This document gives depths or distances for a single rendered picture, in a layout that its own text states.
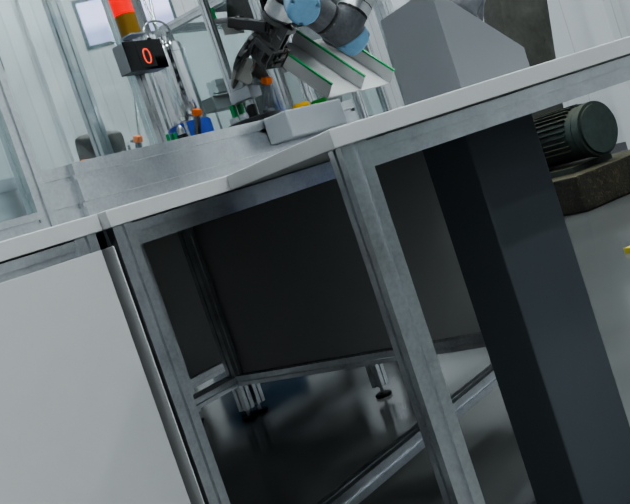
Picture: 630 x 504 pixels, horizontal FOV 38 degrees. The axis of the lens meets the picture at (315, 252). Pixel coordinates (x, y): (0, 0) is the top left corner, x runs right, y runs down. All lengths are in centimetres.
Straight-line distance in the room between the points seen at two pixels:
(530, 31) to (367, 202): 637
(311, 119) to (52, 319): 82
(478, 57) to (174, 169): 61
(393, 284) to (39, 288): 55
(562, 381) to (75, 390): 89
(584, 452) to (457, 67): 76
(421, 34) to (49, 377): 91
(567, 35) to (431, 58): 1028
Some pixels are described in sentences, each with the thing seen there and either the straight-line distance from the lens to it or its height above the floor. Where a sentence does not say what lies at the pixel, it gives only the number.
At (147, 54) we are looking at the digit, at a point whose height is 120.
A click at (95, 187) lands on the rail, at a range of 168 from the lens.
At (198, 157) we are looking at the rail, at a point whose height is 91.
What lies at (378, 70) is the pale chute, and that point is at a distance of 264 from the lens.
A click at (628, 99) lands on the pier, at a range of 1121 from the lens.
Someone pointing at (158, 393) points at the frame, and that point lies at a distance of 162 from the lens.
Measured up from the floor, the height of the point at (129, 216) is 84.
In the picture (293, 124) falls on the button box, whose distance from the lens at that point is 200.
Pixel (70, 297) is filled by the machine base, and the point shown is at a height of 74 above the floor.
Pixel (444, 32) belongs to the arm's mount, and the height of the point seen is 97.
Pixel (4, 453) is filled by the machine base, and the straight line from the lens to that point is 144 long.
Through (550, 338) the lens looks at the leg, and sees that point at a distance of 179.
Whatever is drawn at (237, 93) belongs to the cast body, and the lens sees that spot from 229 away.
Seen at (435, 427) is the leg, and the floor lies 38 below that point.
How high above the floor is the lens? 79
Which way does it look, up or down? 4 degrees down
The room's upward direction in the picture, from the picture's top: 19 degrees counter-clockwise
